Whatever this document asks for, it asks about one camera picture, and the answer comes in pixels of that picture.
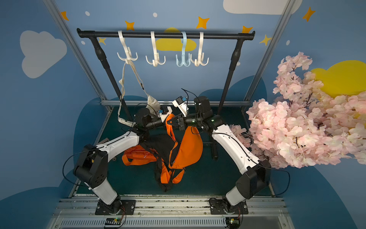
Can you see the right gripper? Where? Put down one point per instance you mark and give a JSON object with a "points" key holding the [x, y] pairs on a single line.
{"points": [[181, 123]]}

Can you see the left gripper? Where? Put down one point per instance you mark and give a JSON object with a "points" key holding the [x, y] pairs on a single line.
{"points": [[165, 119]]}

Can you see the black sling bag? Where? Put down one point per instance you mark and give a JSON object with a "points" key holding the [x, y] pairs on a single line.
{"points": [[160, 147]]}

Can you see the orange sling bag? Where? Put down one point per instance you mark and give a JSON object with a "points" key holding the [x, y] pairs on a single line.
{"points": [[177, 156]]}

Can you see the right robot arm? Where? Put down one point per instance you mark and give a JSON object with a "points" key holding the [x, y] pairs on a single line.
{"points": [[255, 173]]}

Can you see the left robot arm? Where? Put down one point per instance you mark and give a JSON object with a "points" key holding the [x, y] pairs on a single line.
{"points": [[92, 165]]}

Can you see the orange waist bag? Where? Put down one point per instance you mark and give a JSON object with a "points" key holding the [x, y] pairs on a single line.
{"points": [[137, 156]]}

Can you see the light blue hook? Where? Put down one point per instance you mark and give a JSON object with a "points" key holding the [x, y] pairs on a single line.
{"points": [[185, 61]]}

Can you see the white hook far right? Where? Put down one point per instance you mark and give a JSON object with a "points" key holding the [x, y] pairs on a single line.
{"points": [[199, 61]]}

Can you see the white hook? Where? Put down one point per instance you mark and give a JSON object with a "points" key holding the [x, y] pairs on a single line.
{"points": [[199, 61], [125, 51]]}

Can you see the white hook far left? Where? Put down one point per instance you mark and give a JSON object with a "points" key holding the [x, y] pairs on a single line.
{"points": [[125, 51]]}

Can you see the left controller board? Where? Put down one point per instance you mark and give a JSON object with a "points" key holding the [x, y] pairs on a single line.
{"points": [[112, 223]]}

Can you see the controller board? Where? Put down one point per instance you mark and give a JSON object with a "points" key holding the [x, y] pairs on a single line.
{"points": [[232, 223], [112, 223]]}

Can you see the black clothes rack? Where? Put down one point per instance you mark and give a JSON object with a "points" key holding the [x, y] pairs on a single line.
{"points": [[240, 37]]}

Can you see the right controller board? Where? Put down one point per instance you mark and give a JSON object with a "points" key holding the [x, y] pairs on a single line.
{"points": [[232, 223]]}

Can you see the pink cherry blossom tree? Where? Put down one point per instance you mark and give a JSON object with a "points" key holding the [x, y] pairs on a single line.
{"points": [[305, 126]]}

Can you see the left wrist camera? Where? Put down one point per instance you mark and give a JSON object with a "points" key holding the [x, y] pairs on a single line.
{"points": [[164, 112]]}

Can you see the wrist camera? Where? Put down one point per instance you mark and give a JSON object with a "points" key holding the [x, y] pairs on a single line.
{"points": [[181, 104], [164, 112]]}

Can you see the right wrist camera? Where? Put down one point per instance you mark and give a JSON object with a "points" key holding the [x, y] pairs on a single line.
{"points": [[181, 104]]}

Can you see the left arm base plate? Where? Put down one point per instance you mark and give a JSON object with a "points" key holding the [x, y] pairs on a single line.
{"points": [[125, 206]]}

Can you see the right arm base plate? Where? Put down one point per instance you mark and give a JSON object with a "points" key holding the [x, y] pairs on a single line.
{"points": [[218, 206]]}

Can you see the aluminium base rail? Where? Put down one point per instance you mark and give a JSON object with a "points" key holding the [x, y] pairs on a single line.
{"points": [[170, 212]]}

